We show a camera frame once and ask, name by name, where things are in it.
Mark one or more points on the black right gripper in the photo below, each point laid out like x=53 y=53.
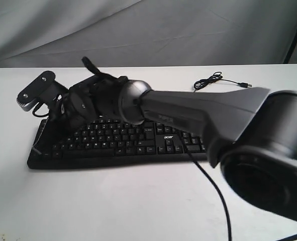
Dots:
x=80 y=104

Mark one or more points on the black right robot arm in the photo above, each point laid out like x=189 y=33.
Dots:
x=250 y=133

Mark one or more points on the black Acer keyboard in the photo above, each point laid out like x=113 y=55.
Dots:
x=107 y=143

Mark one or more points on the grey backdrop cloth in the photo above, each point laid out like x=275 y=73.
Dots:
x=145 y=33

